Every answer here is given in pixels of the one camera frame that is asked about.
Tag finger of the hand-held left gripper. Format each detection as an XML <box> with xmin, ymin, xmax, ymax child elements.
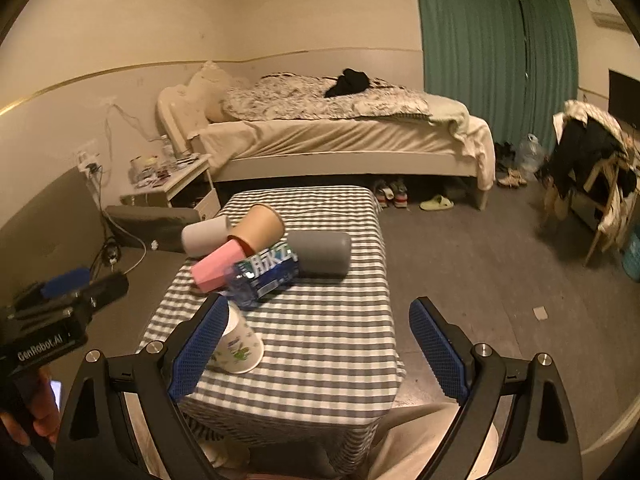
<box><xmin>12</xmin><ymin>267</ymin><xmax>93</xmax><ymax>311</ymax></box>
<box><xmin>70</xmin><ymin>273</ymin><xmax>130</xmax><ymax>313</ymax></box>

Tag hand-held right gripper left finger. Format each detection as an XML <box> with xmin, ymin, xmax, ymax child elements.
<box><xmin>52</xmin><ymin>294</ymin><xmax>231</xmax><ymax>480</ymax></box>

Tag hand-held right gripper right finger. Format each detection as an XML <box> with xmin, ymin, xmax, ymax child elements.
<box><xmin>408</xmin><ymin>296</ymin><xmax>583</xmax><ymax>480</ymax></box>

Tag white printed paper cup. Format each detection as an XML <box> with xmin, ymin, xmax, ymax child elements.
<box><xmin>205</xmin><ymin>300</ymin><xmax>264</xmax><ymax>374</ymax></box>

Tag pink cup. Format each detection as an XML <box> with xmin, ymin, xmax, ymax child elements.
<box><xmin>191</xmin><ymin>239</ymin><xmax>257</xmax><ymax>294</ymax></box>

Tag light grey cup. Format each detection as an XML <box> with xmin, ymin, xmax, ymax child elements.
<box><xmin>181</xmin><ymin>216</ymin><xmax>232</xmax><ymax>257</ymax></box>

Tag brown paper cup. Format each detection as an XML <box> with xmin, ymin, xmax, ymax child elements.
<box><xmin>227</xmin><ymin>203</ymin><xmax>286</xmax><ymax>257</ymax></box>

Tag dark grey cup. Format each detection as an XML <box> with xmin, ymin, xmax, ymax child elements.
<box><xmin>287</xmin><ymin>231</ymin><xmax>352</xmax><ymax>277</ymax></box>

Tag person's left hand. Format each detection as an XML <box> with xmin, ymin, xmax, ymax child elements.
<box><xmin>20</xmin><ymin>367</ymin><xmax>64</xmax><ymax>443</ymax></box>

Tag person's beige pants leg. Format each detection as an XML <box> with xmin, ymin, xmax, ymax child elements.
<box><xmin>370</xmin><ymin>400</ymin><xmax>501</xmax><ymax>480</ymax></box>

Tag clear blue-label plastic bottle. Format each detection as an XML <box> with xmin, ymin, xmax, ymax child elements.
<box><xmin>226</xmin><ymin>244</ymin><xmax>301</xmax><ymax>309</ymax></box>

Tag white nightstand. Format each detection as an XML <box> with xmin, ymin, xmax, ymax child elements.
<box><xmin>119</xmin><ymin>153</ymin><xmax>222</xmax><ymax>222</ymax></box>

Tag grey checked tablecloth table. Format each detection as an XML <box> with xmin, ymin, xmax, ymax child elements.
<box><xmin>137</xmin><ymin>186</ymin><xmax>407</xmax><ymax>477</ymax></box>

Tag nightstand clutter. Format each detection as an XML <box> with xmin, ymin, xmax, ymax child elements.
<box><xmin>129</xmin><ymin>135</ymin><xmax>202</xmax><ymax>187</ymax></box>

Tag green slipper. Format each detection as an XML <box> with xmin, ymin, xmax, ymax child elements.
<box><xmin>418</xmin><ymin>194</ymin><xmax>455</xmax><ymax>212</ymax></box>

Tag pair of sneakers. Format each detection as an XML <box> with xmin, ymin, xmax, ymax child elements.
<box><xmin>372</xmin><ymin>179</ymin><xmax>412</xmax><ymax>209</ymax></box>

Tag beige shoes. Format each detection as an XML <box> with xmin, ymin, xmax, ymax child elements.
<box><xmin>496</xmin><ymin>168</ymin><xmax>528</xmax><ymax>189</ymax></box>

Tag cream pillow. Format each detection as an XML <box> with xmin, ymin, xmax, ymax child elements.
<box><xmin>184</xmin><ymin>61</ymin><xmax>237</xmax><ymax>124</ymax></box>

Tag wooden chair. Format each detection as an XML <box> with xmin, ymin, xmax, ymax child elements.
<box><xmin>537</xmin><ymin>99</ymin><xmax>640</xmax><ymax>267</ymax></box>

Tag clear water jug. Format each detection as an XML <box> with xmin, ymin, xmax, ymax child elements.
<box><xmin>517</xmin><ymin>133</ymin><xmax>546</xmax><ymax>172</ymax></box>

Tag beige bed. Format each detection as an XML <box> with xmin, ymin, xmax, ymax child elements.
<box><xmin>156</xmin><ymin>60</ymin><xmax>497</xmax><ymax>212</ymax></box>

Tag black jacket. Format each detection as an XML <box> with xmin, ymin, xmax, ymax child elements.
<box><xmin>544</xmin><ymin>115</ymin><xmax>637</xmax><ymax>198</ymax></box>

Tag patterned quilt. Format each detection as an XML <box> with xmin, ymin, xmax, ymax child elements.
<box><xmin>222</xmin><ymin>73</ymin><xmax>432</xmax><ymax>122</ymax></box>

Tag black clothing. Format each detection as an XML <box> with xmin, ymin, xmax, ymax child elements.
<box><xmin>323</xmin><ymin>67</ymin><xmax>371</xmax><ymax>100</ymax></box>

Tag green curtain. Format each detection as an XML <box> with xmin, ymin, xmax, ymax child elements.
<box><xmin>412</xmin><ymin>0</ymin><xmax>527</xmax><ymax>150</ymax></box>
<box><xmin>520</xmin><ymin>0</ymin><xmax>582</xmax><ymax>157</ymax></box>

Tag black television screen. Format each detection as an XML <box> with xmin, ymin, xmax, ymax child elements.
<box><xmin>608</xmin><ymin>68</ymin><xmax>640</xmax><ymax>129</ymax></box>

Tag white air conditioner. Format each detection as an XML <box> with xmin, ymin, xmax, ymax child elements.
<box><xmin>584</xmin><ymin>0</ymin><xmax>630</xmax><ymax>32</ymax></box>

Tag wall power socket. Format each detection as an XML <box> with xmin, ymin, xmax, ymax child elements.
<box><xmin>74</xmin><ymin>151</ymin><xmax>102</xmax><ymax>177</ymax></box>

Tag white charging cable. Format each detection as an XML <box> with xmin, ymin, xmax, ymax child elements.
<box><xmin>101</xmin><ymin>101</ymin><xmax>157</xmax><ymax>145</ymax></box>

